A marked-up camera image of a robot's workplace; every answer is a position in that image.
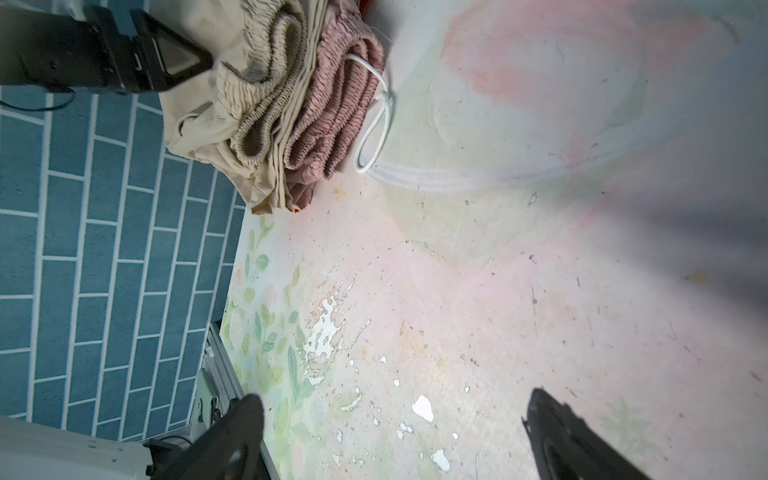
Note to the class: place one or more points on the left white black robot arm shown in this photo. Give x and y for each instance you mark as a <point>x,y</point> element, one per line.
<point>59,52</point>

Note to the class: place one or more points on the rainbow striped shorts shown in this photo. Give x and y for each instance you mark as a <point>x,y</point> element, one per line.
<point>364,6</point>

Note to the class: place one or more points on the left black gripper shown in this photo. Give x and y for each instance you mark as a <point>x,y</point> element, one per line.
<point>155,59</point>

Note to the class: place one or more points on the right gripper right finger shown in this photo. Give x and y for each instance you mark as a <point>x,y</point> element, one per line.
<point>564,447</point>

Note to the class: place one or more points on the beige shorts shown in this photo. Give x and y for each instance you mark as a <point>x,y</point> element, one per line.
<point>238,116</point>

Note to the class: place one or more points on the pink shorts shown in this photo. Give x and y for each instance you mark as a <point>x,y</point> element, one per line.
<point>348,75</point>

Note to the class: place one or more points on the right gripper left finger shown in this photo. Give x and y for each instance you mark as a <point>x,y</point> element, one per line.
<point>230,449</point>

